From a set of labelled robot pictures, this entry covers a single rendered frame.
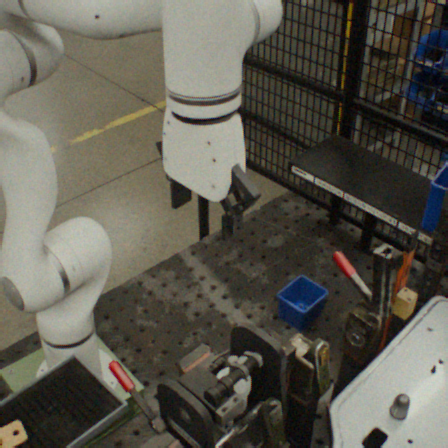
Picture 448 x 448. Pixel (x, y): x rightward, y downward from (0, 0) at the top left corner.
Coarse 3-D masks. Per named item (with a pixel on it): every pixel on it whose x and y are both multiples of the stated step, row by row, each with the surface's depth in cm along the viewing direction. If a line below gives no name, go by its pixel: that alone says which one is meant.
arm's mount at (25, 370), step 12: (108, 348) 142; (24, 360) 137; (36, 360) 137; (0, 372) 134; (12, 372) 133; (24, 372) 134; (36, 372) 134; (12, 384) 131; (24, 384) 131; (120, 396) 131; (132, 408) 135; (120, 420) 134; (108, 432) 132; (84, 444) 129
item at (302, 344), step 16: (304, 352) 106; (304, 368) 105; (288, 384) 112; (304, 384) 108; (288, 400) 115; (304, 400) 110; (288, 416) 118; (304, 416) 114; (288, 432) 122; (304, 432) 119
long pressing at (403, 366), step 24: (432, 312) 123; (408, 336) 118; (432, 336) 117; (384, 360) 113; (408, 360) 113; (432, 360) 113; (360, 384) 109; (384, 384) 108; (408, 384) 108; (432, 384) 108; (336, 408) 104; (360, 408) 104; (384, 408) 104; (432, 408) 104; (336, 432) 100; (360, 432) 101; (384, 432) 101; (408, 432) 100; (432, 432) 100
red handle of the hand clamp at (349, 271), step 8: (336, 256) 115; (336, 264) 116; (344, 264) 115; (344, 272) 115; (352, 272) 115; (352, 280) 115; (360, 280) 115; (360, 288) 114; (368, 296) 114; (368, 304) 115; (384, 312) 114
